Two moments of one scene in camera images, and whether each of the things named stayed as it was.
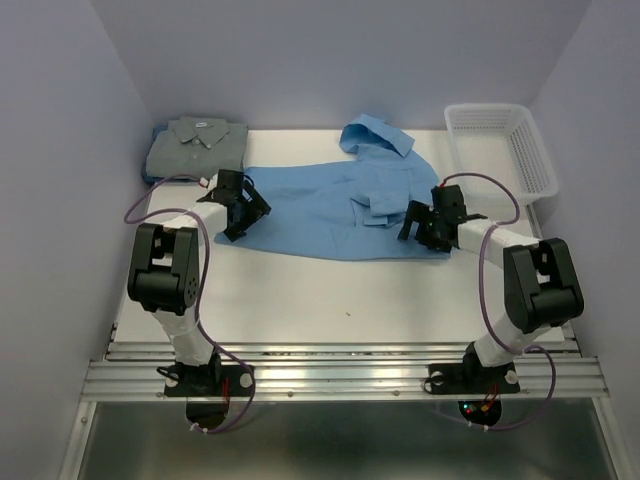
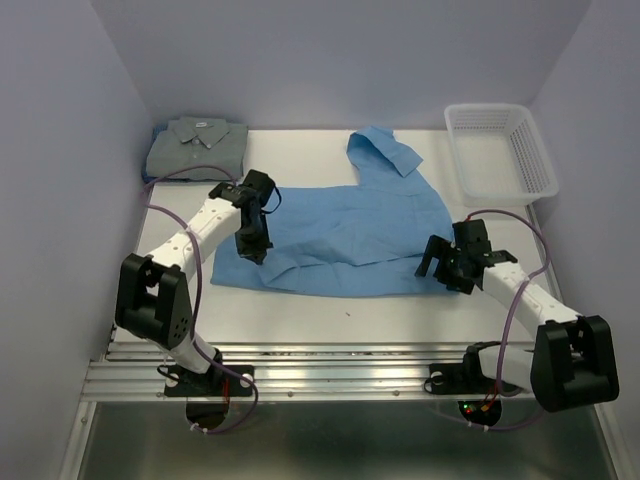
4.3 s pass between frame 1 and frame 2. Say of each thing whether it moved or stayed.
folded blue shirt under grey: stayed
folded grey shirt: stayed
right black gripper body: moved
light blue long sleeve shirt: moved
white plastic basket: stayed
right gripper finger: moved
